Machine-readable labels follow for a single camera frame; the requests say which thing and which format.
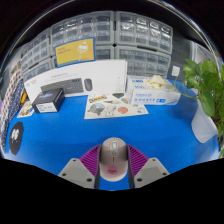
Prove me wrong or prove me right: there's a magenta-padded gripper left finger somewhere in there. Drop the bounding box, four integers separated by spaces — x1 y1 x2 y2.
58 143 102 190

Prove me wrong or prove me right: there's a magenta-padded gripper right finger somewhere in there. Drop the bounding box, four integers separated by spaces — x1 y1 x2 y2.
126 143 171 190

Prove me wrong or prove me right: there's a pink computer mouse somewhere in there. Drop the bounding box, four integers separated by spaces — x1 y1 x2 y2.
98 136 129 183

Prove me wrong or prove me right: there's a black scalloped mouse pad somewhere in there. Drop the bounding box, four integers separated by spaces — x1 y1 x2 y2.
8 120 25 156

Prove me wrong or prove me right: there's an animal cartoon sticker sheet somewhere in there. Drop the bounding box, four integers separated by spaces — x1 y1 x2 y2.
83 92 149 120

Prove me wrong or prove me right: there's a small black cardboard box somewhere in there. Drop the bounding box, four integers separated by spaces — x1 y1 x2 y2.
32 87 66 114

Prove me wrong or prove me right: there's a white blue glove box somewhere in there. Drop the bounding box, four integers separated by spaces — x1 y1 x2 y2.
125 74 182 107

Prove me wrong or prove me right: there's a small yellow object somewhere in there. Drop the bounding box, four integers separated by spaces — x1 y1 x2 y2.
19 91 29 105

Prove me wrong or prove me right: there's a green plant in white pot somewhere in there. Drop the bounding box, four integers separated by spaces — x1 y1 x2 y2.
176 59 224 158

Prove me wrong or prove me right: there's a white keyboard packaging box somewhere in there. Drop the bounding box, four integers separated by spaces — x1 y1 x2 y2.
23 59 128 103

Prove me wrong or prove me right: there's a grey drawer cabinet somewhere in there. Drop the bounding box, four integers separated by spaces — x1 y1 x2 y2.
114 45 172 80
94 44 116 61
50 10 116 47
114 10 174 55
19 29 54 69
21 58 56 84

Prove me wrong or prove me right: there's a red blue checkered cloth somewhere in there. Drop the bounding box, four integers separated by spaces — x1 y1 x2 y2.
0 68 26 134

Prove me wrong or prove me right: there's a yellow sign card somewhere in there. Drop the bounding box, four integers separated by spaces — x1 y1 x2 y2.
54 36 97 68

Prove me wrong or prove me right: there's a white wall socket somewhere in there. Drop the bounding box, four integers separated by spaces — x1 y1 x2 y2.
170 65 181 78

